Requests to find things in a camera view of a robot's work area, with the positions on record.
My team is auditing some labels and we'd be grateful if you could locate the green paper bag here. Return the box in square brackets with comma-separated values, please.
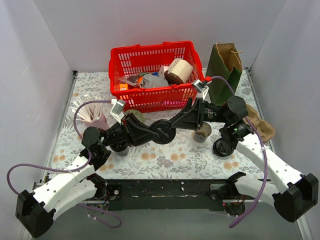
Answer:
[206, 41, 243, 106]

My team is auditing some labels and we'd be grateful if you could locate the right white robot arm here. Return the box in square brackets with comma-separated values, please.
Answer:
[170, 96, 319, 223]

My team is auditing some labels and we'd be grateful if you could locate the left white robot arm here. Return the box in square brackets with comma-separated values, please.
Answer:
[15, 114, 160, 238]

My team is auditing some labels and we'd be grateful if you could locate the green round melon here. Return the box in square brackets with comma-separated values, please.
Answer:
[124, 109, 145, 123]

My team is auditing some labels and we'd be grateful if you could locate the pink cup of straws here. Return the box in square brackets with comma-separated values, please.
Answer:
[71, 93, 109, 130]

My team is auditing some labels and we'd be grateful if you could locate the stack of black lids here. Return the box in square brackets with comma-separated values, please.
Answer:
[213, 138, 235, 157]

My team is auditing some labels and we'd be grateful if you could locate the floral table mat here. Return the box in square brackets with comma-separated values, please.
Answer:
[50, 72, 263, 179]

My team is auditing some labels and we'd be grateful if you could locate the orange small box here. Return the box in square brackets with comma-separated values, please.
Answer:
[119, 83, 129, 91]

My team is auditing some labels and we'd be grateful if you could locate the beige and brown roll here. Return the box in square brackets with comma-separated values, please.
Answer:
[164, 58, 194, 85]

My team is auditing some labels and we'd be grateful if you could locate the grey plastic pouch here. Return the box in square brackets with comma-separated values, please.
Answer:
[141, 74, 169, 89]

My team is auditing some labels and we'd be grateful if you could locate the red plastic shopping basket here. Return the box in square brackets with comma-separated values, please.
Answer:
[108, 41, 204, 113]

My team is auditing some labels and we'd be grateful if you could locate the brown cardboard cup carrier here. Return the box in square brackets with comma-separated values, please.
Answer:
[246, 104, 276, 143]

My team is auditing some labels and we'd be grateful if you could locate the pink small roll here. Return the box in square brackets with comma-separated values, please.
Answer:
[158, 65, 169, 79]

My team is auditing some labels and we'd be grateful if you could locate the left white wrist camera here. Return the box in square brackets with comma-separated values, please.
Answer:
[110, 99, 126, 123]

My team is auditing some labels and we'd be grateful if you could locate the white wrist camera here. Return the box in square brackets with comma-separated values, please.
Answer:
[110, 99, 126, 123]
[192, 77, 212, 100]

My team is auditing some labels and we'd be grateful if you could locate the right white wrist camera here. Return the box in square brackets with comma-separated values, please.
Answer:
[192, 77, 212, 100]

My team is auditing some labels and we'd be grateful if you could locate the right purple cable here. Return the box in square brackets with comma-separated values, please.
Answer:
[209, 75, 270, 229]

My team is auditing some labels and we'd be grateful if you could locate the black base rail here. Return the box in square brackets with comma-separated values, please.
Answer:
[84, 179, 252, 211]

